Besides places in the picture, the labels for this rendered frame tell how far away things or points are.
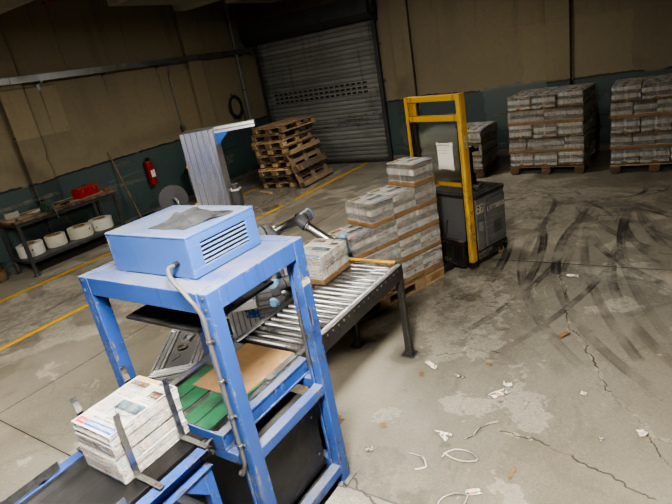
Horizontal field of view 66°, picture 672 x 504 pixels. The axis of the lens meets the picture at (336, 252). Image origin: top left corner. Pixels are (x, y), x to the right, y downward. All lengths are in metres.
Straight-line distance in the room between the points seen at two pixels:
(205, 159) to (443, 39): 7.85
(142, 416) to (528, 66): 9.50
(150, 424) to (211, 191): 2.11
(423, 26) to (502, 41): 1.62
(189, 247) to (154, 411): 0.76
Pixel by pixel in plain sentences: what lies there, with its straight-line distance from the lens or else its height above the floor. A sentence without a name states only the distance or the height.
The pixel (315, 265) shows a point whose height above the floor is 0.97.
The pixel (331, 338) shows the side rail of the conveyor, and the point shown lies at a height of 0.73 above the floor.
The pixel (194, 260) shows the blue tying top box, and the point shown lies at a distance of 2.37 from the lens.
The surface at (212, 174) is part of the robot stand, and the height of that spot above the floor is 1.69.
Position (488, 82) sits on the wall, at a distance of 11.02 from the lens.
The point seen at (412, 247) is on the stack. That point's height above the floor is 0.48.
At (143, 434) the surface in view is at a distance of 2.58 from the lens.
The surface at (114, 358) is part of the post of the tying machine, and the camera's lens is 3.06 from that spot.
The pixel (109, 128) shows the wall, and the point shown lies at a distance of 10.97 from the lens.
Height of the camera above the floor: 2.35
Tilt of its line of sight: 20 degrees down
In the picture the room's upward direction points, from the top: 10 degrees counter-clockwise
